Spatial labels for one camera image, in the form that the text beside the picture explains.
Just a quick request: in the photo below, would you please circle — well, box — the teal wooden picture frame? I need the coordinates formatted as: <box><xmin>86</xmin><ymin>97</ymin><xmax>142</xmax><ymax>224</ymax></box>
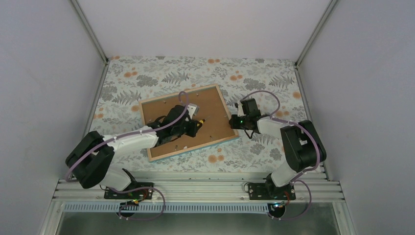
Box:
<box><xmin>139</xmin><ymin>84</ymin><xmax>239</xmax><ymax>162</ymax></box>

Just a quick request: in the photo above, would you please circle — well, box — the yellow black screwdriver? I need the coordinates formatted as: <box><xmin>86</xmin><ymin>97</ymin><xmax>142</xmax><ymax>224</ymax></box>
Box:
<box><xmin>198</xmin><ymin>116</ymin><xmax>210</xmax><ymax>126</ymax></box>

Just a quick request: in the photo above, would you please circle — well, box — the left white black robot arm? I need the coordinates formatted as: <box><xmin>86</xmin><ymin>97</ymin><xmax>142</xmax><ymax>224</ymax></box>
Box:
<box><xmin>65</xmin><ymin>104</ymin><xmax>203</xmax><ymax>198</ymax></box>

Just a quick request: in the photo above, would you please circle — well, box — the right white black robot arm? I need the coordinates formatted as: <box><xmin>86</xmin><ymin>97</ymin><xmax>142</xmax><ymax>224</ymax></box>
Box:
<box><xmin>229</xmin><ymin>98</ymin><xmax>327</xmax><ymax>199</ymax></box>

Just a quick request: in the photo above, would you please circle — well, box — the floral patterned table mat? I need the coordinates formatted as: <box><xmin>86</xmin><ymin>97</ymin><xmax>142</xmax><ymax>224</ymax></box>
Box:
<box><xmin>91</xmin><ymin>56</ymin><xmax>306</xmax><ymax>173</ymax></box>

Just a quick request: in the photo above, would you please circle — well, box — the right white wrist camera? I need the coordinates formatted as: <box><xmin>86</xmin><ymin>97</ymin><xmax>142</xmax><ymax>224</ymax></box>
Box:
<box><xmin>235</xmin><ymin>101</ymin><xmax>245</xmax><ymax>117</ymax></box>

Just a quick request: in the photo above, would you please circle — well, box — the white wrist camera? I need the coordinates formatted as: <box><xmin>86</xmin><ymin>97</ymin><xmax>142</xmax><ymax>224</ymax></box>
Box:
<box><xmin>187</xmin><ymin>103</ymin><xmax>199</xmax><ymax>118</ymax></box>
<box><xmin>235</xmin><ymin>101</ymin><xmax>245</xmax><ymax>117</ymax></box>

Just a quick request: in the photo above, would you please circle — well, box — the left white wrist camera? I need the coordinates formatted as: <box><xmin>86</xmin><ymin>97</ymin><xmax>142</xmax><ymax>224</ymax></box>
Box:
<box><xmin>187</xmin><ymin>103</ymin><xmax>199</xmax><ymax>118</ymax></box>

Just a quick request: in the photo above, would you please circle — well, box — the brown frame backing board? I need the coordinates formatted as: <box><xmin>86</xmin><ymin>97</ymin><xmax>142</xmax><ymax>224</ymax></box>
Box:
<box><xmin>139</xmin><ymin>84</ymin><xmax>239</xmax><ymax>162</ymax></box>

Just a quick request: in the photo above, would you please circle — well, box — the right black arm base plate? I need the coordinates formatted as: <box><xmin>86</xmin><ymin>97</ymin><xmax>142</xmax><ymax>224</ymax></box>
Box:
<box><xmin>243</xmin><ymin>182</ymin><xmax>296</xmax><ymax>201</ymax></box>

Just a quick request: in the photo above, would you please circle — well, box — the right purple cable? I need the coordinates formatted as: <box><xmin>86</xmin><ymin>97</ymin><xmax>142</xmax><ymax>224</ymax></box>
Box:
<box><xmin>240</xmin><ymin>90</ymin><xmax>322</xmax><ymax>222</ymax></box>

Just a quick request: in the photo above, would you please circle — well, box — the purple cable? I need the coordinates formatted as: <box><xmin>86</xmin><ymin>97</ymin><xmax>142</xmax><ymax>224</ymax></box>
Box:
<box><xmin>65</xmin><ymin>91</ymin><xmax>190</xmax><ymax>184</ymax></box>
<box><xmin>240</xmin><ymin>90</ymin><xmax>322</xmax><ymax>222</ymax></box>

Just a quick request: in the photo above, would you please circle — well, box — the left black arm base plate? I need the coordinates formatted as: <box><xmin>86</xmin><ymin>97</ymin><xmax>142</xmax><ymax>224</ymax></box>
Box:
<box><xmin>104</xmin><ymin>182</ymin><xmax>154</xmax><ymax>200</ymax></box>

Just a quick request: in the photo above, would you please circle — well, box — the grey slotted cable duct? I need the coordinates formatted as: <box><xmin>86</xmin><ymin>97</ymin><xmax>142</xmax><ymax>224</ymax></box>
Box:
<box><xmin>63</xmin><ymin>202</ymin><xmax>270</xmax><ymax>214</ymax></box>

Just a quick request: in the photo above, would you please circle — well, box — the aluminium mounting rail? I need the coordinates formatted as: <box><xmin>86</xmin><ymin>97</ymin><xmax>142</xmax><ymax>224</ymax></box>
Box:
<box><xmin>52</xmin><ymin>179</ymin><xmax>345</xmax><ymax>203</ymax></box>

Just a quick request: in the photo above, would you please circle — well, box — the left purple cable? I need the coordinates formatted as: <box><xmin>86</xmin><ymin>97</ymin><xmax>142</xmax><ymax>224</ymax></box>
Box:
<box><xmin>65</xmin><ymin>91</ymin><xmax>190</xmax><ymax>184</ymax></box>

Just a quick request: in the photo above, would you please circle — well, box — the right aluminium corner post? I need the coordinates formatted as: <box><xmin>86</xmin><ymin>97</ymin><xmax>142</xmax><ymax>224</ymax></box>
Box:
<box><xmin>295</xmin><ymin>0</ymin><xmax>339</xmax><ymax>70</ymax></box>

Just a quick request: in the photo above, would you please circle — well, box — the aluminium corner post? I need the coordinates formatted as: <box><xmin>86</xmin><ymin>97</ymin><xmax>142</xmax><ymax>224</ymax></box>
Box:
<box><xmin>69</xmin><ymin>0</ymin><xmax>109</xmax><ymax>65</ymax></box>
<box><xmin>295</xmin><ymin>0</ymin><xmax>339</xmax><ymax>70</ymax></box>

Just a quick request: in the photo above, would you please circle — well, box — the left aluminium corner post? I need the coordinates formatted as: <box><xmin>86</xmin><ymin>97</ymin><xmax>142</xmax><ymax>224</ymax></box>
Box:
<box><xmin>69</xmin><ymin>0</ymin><xmax>109</xmax><ymax>65</ymax></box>

